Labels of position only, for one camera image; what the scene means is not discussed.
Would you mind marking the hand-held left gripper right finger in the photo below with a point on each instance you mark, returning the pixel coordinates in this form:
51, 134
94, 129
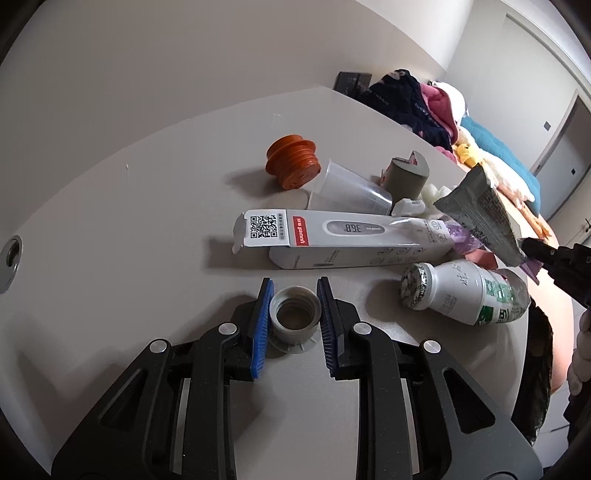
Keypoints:
327, 332

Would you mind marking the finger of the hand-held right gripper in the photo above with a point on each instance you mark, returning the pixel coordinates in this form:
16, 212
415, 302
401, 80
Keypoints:
565, 267

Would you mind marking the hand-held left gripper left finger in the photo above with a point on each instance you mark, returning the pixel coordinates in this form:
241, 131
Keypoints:
259, 332

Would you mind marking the grey plastic bottle cap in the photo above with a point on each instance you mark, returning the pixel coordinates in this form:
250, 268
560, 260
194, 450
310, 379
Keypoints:
295, 324

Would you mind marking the silver snack wrapper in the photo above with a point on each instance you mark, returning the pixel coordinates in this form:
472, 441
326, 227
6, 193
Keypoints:
485, 212

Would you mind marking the grey plastic holder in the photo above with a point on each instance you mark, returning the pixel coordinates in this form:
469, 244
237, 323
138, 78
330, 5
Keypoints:
404, 177

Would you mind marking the orange round plastic toy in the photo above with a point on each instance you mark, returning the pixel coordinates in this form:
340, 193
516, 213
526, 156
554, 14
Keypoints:
293, 159

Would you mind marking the red paper piece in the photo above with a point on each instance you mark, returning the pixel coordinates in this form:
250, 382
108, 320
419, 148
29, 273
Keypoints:
480, 257

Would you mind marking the white thermometer box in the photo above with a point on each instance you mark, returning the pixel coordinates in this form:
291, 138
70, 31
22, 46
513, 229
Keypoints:
351, 242

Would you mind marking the grey room door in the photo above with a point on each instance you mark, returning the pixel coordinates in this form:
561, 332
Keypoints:
565, 161

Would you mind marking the white plastic bottle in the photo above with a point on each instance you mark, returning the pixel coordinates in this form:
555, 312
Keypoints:
461, 290

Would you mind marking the purple plastic wrapper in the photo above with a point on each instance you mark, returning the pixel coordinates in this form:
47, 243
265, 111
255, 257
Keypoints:
461, 235

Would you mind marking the white plush goose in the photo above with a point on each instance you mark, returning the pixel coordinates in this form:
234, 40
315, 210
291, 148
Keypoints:
501, 177

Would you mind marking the teal pillow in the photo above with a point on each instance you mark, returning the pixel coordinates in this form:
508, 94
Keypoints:
498, 147

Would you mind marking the clear plastic cup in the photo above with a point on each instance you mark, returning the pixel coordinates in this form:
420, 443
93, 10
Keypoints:
346, 189

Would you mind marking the small white plastic piece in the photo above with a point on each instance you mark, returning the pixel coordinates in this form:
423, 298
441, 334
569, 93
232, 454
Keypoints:
408, 206

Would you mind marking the white foam piece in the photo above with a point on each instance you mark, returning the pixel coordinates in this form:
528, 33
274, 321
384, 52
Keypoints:
434, 194

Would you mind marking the yellow plush duck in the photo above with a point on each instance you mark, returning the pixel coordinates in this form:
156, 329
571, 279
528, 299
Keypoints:
465, 153

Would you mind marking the checked white pillow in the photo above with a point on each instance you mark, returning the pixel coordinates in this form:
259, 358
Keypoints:
455, 97

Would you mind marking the pink fleece blanket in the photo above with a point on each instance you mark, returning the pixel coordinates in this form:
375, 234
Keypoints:
441, 104

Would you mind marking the navy printed blanket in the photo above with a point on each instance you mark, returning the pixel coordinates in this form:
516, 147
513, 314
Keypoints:
406, 106

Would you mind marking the metal table grommet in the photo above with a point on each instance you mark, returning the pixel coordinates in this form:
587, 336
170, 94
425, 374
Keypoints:
10, 258

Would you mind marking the black wall socket panel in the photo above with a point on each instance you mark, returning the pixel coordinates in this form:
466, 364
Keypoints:
352, 83

